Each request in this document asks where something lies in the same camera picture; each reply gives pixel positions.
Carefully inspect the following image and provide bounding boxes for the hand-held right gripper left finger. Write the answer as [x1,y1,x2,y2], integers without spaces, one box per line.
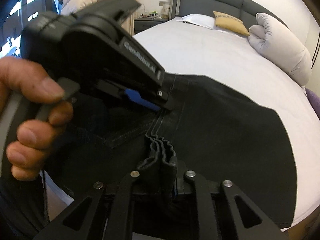
[50,158,160,240]

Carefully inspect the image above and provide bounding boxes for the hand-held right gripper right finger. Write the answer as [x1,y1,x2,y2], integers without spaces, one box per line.
[170,155,288,240]

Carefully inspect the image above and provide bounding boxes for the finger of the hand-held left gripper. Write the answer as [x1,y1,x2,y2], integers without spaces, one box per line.
[97,79,173,113]

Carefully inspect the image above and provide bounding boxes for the black denim pants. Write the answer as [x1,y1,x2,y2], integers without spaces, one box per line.
[45,72,297,230]

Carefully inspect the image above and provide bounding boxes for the person's left hand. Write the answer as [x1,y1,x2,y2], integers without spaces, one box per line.
[0,56,74,180]

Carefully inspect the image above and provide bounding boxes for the grey nightstand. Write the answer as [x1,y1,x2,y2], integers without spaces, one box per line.
[134,17,168,35]

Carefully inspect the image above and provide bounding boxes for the bed with white sheet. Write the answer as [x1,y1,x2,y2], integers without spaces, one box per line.
[50,17,320,233]

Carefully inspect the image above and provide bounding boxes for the large glass window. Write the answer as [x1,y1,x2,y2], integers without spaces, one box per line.
[0,0,61,58]

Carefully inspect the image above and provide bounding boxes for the white pillow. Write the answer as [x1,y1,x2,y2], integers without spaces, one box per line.
[180,14,217,30]

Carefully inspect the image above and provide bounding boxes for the person's dark clothing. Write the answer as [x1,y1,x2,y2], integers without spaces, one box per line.
[0,172,75,240]

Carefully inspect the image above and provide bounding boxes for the yellow patterned pillow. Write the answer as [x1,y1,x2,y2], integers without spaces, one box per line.
[213,11,250,36]

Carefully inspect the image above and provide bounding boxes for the rolled white duvet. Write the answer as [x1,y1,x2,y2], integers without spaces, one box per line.
[248,12,313,85]

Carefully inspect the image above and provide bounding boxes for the purple cushion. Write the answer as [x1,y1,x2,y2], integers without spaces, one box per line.
[305,88,320,114]

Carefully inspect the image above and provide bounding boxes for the wire basket with small things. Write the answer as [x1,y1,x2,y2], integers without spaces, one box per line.
[140,10,163,20]

